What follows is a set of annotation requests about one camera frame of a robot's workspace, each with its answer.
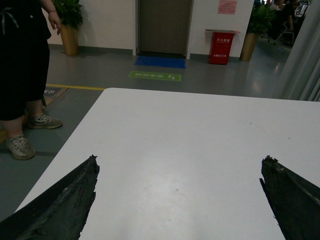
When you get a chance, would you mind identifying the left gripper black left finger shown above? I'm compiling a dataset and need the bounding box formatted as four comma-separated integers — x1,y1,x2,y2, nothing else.
0,155,100,240

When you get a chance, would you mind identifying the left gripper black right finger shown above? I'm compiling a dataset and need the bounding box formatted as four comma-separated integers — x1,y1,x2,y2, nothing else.
259,155,320,240

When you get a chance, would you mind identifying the grey floor sign sticker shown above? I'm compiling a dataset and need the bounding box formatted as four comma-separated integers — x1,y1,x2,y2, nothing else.
43,86,67,99

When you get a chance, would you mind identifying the green floor sign sticker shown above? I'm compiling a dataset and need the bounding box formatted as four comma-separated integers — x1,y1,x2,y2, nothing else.
128,71,182,82

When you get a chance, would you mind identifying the right potted plant gold pot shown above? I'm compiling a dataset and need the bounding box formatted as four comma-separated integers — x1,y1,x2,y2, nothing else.
239,4,278,62

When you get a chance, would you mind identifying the potted plant gold pot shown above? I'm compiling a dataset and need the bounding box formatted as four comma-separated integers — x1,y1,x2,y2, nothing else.
239,4,278,62
51,0,84,57

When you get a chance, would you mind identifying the blue floor mat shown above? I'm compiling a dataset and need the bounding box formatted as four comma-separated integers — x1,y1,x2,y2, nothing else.
135,55,186,69

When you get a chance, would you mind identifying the red fire extinguisher box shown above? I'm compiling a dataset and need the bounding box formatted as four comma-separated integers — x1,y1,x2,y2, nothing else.
205,29,241,65

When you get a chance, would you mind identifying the left potted plant gold pot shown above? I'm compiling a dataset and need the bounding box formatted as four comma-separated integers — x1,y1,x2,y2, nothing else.
51,0,84,57

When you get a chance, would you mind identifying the seated person in background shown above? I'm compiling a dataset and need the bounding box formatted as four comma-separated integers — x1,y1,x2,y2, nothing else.
267,0,300,44

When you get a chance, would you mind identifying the person in black clothes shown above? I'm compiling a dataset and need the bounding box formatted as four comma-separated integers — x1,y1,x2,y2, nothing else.
0,0,62,160

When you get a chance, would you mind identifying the pink paper notice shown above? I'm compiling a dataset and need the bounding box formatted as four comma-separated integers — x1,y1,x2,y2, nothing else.
217,0,238,15

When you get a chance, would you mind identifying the grey door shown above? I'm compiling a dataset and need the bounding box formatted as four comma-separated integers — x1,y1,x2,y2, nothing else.
136,0,194,59

